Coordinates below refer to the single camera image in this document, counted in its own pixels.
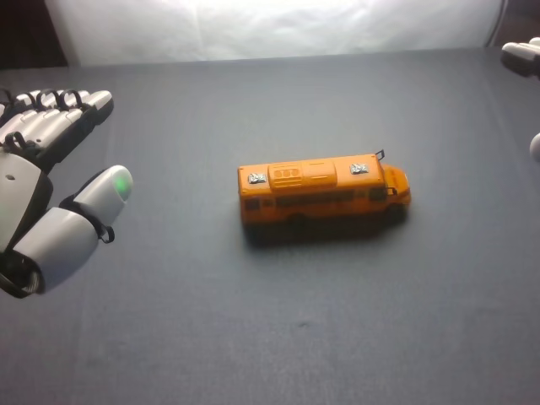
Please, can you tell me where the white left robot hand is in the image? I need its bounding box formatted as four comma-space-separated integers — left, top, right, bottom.
0, 87, 134, 300

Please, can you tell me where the yellow toy school bus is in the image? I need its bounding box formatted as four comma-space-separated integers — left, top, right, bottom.
237, 148, 413, 231

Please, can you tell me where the grey table cloth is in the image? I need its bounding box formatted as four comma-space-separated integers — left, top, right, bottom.
0, 45, 540, 405

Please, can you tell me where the white backdrop sheet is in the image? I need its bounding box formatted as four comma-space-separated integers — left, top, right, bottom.
44, 0, 540, 68

